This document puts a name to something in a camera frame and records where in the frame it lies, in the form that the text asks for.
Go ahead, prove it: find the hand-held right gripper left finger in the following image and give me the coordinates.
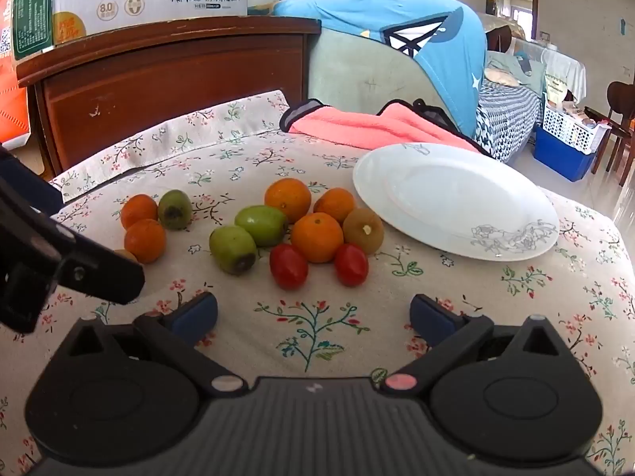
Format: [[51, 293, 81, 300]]
[[67, 292, 249, 397]]

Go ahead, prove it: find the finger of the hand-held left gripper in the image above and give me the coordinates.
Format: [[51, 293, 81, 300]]
[[0, 146, 64, 216], [0, 173, 146, 305]]

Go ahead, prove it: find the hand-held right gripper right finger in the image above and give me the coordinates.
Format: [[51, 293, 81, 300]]
[[379, 294, 566, 400]]

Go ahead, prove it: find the small orange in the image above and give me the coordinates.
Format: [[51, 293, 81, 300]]
[[120, 194, 160, 230]]

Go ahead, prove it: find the green kiwi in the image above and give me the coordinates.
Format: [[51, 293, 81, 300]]
[[158, 189, 192, 231], [234, 205, 289, 248], [209, 225, 258, 276]]

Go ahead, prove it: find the red cherry tomato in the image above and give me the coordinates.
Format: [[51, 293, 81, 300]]
[[334, 243, 369, 287], [269, 243, 309, 291]]

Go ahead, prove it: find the brown kiwi with stem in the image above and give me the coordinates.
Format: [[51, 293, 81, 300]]
[[343, 207, 385, 253]]

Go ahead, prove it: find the white plate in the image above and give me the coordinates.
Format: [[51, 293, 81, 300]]
[[352, 143, 560, 261]]

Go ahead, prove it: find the brown wooden headboard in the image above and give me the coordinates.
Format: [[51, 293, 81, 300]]
[[16, 16, 322, 179]]

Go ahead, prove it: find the white milk carton box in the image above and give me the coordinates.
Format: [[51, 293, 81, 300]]
[[12, 0, 249, 63]]

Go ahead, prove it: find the pink cloth with grey trim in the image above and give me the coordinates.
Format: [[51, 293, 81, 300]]
[[279, 99, 492, 157]]

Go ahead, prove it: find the blue storage bin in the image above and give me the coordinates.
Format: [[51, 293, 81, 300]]
[[533, 126, 598, 182]]

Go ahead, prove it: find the houndstooth covered sofa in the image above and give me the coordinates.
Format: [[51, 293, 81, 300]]
[[471, 52, 544, 164]]

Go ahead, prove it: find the white plastic basket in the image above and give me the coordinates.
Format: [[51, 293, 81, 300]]
[[542, 104, 613, 155]]

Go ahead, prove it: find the small beige cushion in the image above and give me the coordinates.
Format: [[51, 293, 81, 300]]
[[483, 67, 519, 87]]

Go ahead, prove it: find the pale green cushion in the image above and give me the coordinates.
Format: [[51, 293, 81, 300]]
[[308, 25, 454, 132]]

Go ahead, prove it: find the table with white cloth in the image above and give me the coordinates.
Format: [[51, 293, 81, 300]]
[[511, 37, 587, 102]]

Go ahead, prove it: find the brown wooden chair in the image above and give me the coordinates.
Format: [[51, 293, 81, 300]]
[[590, 81, 635, 186]]

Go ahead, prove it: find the blue printed pillow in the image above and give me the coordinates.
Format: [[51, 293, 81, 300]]
[[273, 0, 487, 137]]

